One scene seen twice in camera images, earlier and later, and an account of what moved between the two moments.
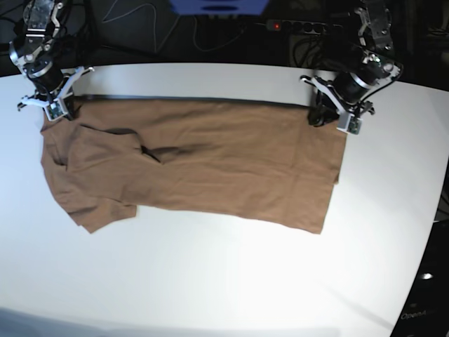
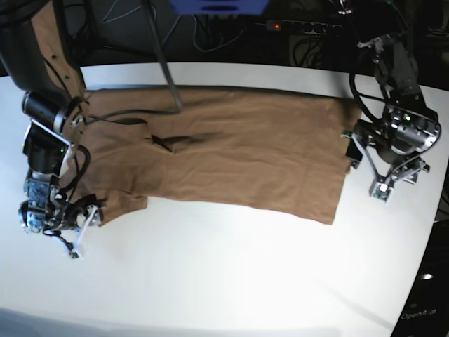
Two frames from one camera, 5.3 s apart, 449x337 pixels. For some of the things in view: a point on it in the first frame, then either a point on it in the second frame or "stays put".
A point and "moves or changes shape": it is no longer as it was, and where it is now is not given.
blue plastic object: [220, 7] stays put
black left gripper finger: [72, 104] → [83, 203]
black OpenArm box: [425, 312] stays put
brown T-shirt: [257, 162] moves or changes shape
